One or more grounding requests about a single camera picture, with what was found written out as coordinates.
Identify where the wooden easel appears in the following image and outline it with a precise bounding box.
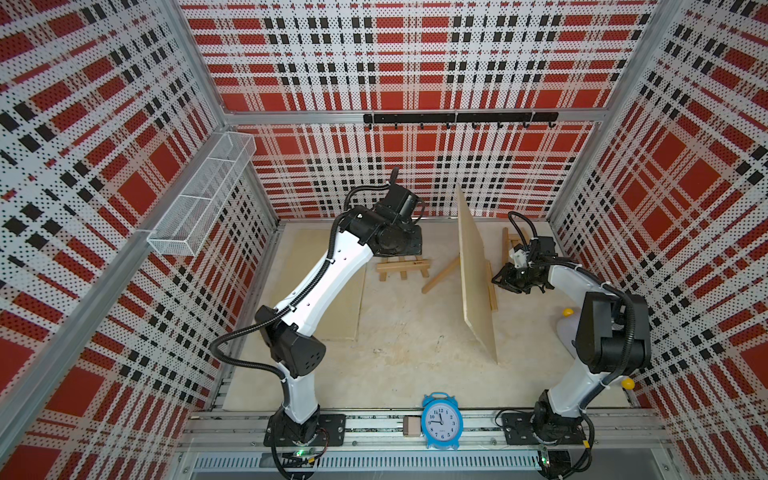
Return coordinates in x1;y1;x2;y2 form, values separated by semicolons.
375;255;432;282
501;227;530;264
421;257;498;312

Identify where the plywood board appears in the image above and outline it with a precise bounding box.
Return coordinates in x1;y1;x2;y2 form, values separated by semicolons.
455;187;498;363
263;226;365;341

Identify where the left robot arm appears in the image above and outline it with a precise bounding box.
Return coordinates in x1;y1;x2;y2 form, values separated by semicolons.
210;167;422;444

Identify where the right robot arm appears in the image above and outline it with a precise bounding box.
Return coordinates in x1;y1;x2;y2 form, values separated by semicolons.
492;211;652;445

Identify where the white purple toy device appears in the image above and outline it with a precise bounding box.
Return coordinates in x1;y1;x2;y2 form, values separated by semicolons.
556;308;636;391

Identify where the blue alarm clock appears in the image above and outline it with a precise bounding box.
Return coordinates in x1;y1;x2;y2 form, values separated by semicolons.
421;392;464;450

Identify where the small beige box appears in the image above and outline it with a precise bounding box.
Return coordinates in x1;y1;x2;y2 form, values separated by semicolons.
402;415;422;438

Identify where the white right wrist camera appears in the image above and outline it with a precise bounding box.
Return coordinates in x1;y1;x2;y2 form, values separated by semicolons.
509;244;530;269

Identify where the black hook rail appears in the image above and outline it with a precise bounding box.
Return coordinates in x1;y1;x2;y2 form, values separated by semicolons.
362;111;560;127

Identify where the white wire basket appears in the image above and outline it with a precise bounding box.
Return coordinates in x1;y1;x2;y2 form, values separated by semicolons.
148;132;256;257

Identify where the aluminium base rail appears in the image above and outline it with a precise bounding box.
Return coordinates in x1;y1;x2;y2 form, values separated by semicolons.
169;408;683;479

